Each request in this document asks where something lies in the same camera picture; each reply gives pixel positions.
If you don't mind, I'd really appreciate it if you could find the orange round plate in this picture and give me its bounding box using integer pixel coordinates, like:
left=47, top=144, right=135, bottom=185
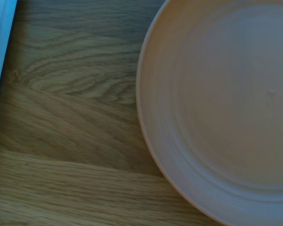
left=136, top=0, right=283, bottom=226

